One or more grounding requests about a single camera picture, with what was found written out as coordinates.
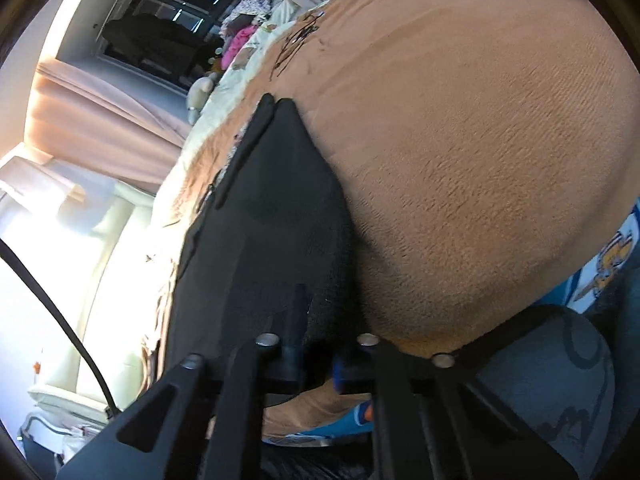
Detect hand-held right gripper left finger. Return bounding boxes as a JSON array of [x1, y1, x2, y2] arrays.
[[57, 282, 308, 480]]

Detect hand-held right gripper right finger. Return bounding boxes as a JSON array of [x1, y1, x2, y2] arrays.
[[332, 332, 581, 480]]

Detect black t-shirt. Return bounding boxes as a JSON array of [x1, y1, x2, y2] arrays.
[[165, 92, 361, 411]]

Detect cream padded headboard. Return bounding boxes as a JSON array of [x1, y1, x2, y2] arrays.
[[25, 180, 176, 411]]

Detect grey printed pants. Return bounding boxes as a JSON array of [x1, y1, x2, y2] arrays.
[[475, 305, 640, 480]]

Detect orange blanket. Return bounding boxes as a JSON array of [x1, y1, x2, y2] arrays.
[[145, 0, 640, 411]]

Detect beige stuffed toy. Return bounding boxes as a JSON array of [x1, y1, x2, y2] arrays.
[[186, 75, 218, 126]]

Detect pink cloth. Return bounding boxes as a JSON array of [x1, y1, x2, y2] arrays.
[[222, 27, 256, 68]]

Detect dark hanging coat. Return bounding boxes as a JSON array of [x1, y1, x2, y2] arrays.
[[102, 12, 201, 68]]

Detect floral blanket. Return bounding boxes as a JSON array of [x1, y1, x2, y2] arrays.
[[222, 0, 281, 31]]

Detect right hand-held gripper cable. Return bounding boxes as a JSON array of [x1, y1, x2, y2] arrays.
[[0, 240, 121, 416]]

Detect tangled black cables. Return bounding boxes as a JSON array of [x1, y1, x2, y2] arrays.
[[270, 10, 323, 81]]

